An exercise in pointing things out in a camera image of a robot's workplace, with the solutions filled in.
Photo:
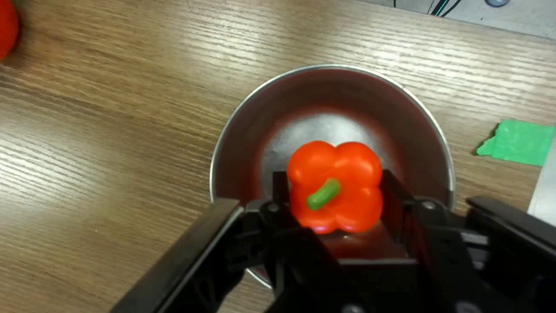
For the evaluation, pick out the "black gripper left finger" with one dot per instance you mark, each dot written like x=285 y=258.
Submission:
x=213 y=255

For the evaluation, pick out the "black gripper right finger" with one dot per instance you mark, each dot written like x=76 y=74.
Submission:
x=491 y=262

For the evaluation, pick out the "red toy bell pepper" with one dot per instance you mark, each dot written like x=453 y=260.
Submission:
x=338 y=168

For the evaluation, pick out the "round metal pot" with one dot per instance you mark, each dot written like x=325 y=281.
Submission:
x=323 y=102

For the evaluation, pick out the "small green tape piece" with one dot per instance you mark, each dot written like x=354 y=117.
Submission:
x=514 y=142

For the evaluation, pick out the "orange-red toy vegetable green stem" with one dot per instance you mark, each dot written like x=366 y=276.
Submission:
x=7 y=29

